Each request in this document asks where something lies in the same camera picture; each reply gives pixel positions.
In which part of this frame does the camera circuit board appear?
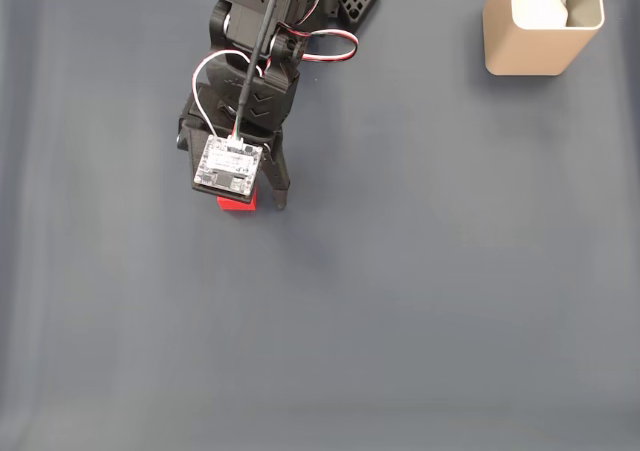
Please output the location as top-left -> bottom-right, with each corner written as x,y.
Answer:
192,133 -> 265,205

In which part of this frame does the white crumpled paper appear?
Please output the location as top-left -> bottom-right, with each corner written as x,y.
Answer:
512,0 -> 572,30

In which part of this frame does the beige rounded box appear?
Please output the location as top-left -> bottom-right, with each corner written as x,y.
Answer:
482,0 -> 607,78

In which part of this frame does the dark grey table mat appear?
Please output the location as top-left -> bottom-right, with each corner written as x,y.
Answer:
0,0 -> 640,451

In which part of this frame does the white red black servo cable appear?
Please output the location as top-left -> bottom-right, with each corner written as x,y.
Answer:
279,28 -> 361,66

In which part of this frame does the red cube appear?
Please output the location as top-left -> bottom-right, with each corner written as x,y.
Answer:
216,185 -> 260,214

